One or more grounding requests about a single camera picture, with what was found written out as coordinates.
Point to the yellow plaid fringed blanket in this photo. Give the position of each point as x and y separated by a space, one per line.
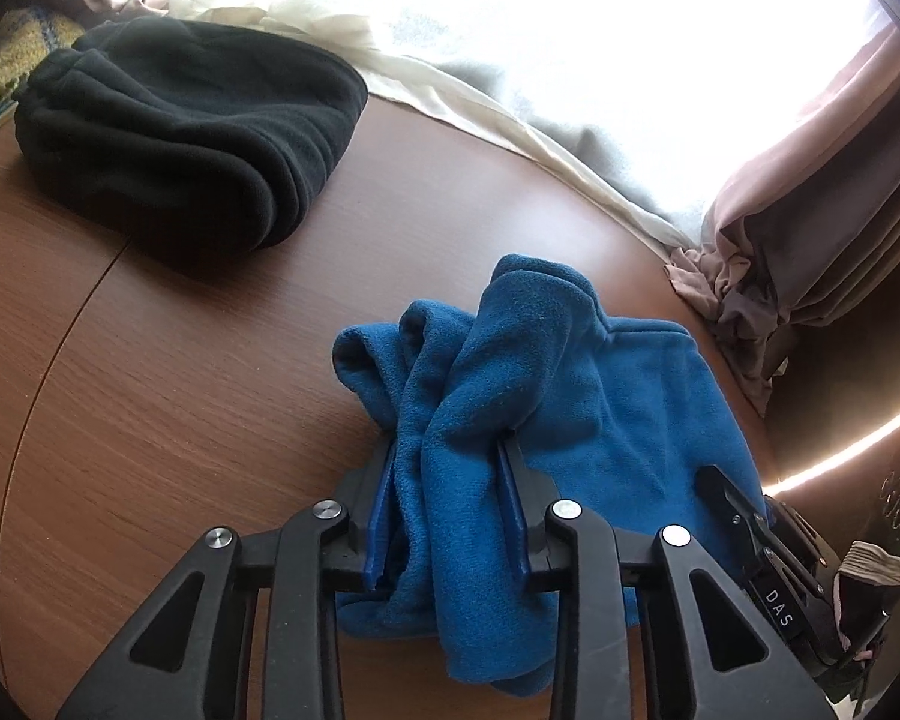
15 52

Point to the brown drape curtain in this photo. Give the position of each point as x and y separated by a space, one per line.
832 240

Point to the black folded fleece garment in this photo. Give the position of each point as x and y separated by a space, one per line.
180 135

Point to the white sheer curtain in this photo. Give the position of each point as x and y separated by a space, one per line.
495 112

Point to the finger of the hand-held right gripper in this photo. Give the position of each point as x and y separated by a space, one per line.
724 499

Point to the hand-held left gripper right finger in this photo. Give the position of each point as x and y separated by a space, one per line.
514 510

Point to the blue fleece pants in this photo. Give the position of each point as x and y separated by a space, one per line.
570 390

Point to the led light strip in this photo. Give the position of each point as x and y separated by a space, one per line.
855 454

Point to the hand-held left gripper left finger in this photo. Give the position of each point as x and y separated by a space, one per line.
379 510

